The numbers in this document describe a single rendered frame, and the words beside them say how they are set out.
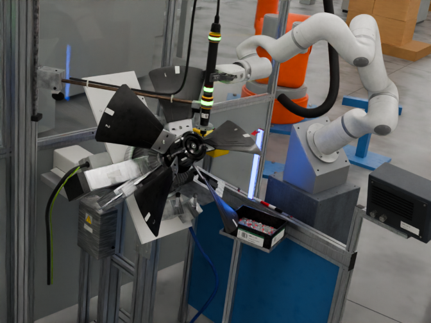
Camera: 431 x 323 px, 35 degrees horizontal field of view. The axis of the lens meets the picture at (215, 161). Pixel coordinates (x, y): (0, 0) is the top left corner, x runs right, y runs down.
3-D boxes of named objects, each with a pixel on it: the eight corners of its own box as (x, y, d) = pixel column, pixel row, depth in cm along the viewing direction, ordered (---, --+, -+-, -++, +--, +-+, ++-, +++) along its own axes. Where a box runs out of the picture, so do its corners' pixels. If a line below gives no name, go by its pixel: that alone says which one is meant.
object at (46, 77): (33, 88, 264) (33, 67, 260) (40, 84, 270) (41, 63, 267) (58, 93, 263) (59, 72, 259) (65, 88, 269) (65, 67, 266)
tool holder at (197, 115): (188, 128, 258) (190, 104, 254) (192, 122, 265) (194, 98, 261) (211, 132, 257) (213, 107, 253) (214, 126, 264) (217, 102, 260)
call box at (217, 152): (189, 149, 317) (191, 127, 312) (204, 145, 323) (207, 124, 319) (213, 161, 307) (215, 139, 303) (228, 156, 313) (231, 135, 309)
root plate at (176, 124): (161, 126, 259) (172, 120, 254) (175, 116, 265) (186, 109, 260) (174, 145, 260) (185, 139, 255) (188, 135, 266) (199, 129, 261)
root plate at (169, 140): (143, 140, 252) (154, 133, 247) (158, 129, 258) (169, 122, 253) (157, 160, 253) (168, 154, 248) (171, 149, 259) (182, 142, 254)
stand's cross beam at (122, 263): (111, 263, 298) (111, 255, 296) (118, 260, 301) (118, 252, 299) (137, 282, 286) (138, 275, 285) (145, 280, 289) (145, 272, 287)
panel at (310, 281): (187, 303, 349) (201, 188, 323) (188, 302, 349) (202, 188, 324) (313, 393, 298) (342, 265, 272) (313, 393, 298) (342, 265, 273)
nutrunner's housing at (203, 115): (197, 134, 260) (211, 15, 242) (199, 131, 264) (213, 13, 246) (207, 136, 260) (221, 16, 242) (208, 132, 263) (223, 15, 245)
